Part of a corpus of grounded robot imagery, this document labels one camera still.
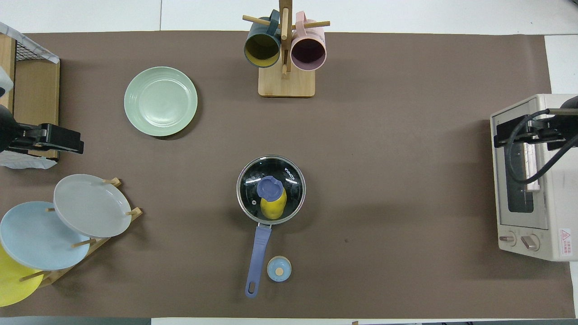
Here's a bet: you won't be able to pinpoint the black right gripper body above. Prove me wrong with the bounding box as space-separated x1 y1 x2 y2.
524 115 568 152

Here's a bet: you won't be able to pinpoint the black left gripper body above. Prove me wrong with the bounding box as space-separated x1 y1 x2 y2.
8 124 50 154

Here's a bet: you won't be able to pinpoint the glass lid with blue knob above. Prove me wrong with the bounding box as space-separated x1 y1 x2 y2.
237 155 306 225

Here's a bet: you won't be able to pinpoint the yellow lemon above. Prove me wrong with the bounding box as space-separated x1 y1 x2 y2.
260 185 288 220

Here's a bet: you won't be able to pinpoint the grey plate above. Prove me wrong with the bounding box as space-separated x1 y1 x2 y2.
53 174 132 238

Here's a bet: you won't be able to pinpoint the light blue plate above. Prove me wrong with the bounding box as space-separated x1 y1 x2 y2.
0 201 91 271

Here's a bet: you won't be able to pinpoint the green plate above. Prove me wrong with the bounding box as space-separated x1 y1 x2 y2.
124 66 198 137

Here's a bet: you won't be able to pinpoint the wooden plate rack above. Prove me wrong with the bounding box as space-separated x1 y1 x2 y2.
18 177 143 288

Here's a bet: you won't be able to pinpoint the yellow plate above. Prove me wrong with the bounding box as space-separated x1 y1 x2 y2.
0 244 45 307

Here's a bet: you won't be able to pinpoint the white marble-patterned sheet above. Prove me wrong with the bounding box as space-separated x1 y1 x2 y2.
0 151 58 170
0 22 60 65

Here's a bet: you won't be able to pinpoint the wooden shelf boards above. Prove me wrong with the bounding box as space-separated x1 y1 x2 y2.
0 34 61 159

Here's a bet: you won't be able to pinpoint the cream toaster oven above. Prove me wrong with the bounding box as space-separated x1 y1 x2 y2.
490 93 578 262

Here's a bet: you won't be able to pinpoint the brown table mat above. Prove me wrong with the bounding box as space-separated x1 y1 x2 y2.
0 31 575 319

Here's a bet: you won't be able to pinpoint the pink mug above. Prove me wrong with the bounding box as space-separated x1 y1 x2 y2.
290 11 326 72

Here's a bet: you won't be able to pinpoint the dark teal mug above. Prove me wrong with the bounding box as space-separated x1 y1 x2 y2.
244 10 282 69

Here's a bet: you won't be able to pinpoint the wooden mug tree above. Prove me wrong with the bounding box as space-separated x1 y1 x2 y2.
242 0 331 98

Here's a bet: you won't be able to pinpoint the dark blue saucepan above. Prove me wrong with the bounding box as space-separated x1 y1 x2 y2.
236 155 307 298

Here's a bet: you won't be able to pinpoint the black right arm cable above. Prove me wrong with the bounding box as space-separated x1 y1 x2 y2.
504 108 578 185

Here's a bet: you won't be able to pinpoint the black wire basket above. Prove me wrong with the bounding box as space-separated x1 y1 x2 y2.
14 38 58 64

